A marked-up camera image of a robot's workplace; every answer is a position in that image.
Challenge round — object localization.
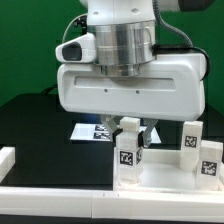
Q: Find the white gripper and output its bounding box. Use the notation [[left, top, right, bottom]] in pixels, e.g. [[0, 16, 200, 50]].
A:
[[55, 33, 206, 148]]

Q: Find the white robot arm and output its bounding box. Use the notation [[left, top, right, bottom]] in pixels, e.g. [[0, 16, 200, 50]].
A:
[[55, 0, 216, 147]]

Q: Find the white marker sheet with tags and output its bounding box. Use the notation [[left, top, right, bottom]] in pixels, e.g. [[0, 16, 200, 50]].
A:
[[69, 122, 162, 145]]

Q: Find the white left fence bar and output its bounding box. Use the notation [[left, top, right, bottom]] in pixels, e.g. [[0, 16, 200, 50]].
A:
[[0, 147, 15, 183]]

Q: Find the white fence bar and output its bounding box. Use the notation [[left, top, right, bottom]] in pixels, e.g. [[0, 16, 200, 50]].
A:
[[0, 187, 224, 224], [0, 147, 15, 183]]

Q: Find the white front fence bar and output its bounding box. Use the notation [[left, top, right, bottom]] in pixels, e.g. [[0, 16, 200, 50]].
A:
[[0, 187, 224, 224]]

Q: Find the black cable on table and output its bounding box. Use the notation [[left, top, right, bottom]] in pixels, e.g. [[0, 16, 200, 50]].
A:
[[40, 83, 59, 96]]

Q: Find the grey camera cable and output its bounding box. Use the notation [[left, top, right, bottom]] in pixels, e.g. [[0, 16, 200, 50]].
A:
[[61, 14, 84, 46]]

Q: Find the grey camera on black stand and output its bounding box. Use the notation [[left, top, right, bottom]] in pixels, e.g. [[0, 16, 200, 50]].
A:
[[74, 14, 87, 35]]

